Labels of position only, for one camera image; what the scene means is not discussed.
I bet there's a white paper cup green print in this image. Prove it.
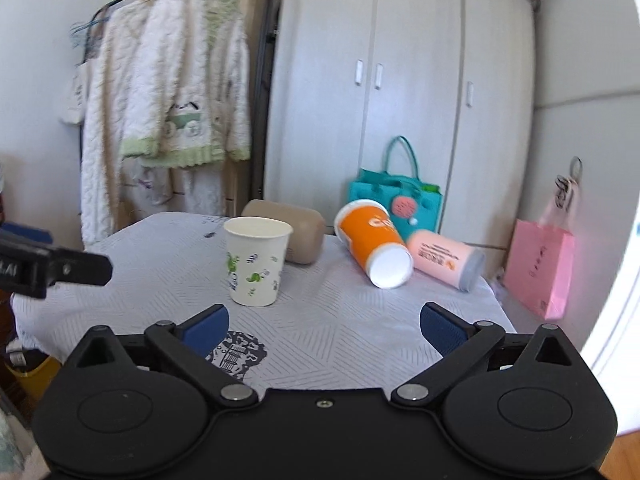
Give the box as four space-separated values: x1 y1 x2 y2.
222 217 293 307

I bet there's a pink cylindrical cup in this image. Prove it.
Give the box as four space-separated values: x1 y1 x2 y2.
406 230 486 292

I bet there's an orange paper cup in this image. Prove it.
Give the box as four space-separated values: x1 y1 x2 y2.
334 200 413 289

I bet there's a beige cylindrical cup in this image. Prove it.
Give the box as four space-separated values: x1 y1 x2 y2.
242 200 326 266

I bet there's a white fluffy robe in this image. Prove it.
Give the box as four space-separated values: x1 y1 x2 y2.
80 1 150 248

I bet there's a pink paper gift bag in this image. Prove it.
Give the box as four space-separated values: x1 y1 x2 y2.
503 176 579 321

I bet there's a white patterned tablecloth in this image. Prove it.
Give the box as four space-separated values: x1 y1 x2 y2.
12 212 509 391

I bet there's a teal tote bag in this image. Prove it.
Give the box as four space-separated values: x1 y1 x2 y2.
347 136 442 240

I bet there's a white canvas tote bag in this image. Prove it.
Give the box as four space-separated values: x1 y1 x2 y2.
58 63 89 126

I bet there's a white green fluffy pajama top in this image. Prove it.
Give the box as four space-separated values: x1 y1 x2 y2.
120 0 250 168

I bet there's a grey wooden wardrobe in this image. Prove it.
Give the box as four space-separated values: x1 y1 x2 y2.
264 0 535 249

